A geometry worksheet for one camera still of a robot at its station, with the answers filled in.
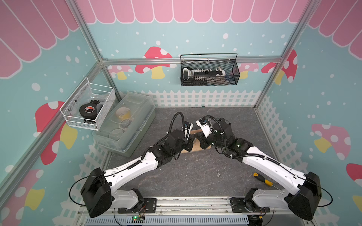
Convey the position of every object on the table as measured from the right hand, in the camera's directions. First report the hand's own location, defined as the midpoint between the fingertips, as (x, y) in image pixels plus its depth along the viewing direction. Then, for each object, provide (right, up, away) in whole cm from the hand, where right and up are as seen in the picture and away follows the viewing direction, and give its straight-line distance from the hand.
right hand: (194, 135), depth 74 cm
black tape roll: (-54, +13, -3) cm, 56 cm away
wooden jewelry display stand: (+1, -4, -6) cm, 8 cm away
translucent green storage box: (-37, +9, +16) cm, 42 cm away
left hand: (-1, -2, +4) cm, 4 cm away
